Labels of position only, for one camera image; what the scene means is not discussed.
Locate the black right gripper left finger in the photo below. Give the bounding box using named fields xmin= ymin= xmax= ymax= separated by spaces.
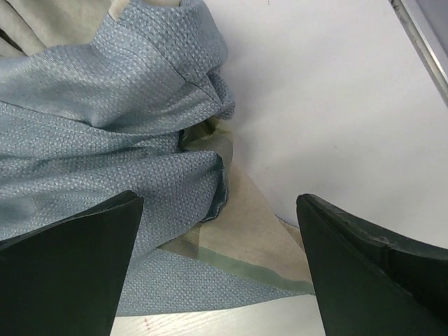
xmin=1 ymin=191 xmax=144 ymax=336

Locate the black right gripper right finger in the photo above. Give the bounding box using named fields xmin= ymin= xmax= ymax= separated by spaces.
xmin=296 ymin=194 xmax=447 ymax=335

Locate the blue-grey pillowcase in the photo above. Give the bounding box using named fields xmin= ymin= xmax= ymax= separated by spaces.
xmin=1 ymin=1 xmax=314 ymax=316

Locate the aluminium frame rail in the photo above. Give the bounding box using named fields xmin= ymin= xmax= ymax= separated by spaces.
xmin=389 ymin=0 xmax=447 ymax=102

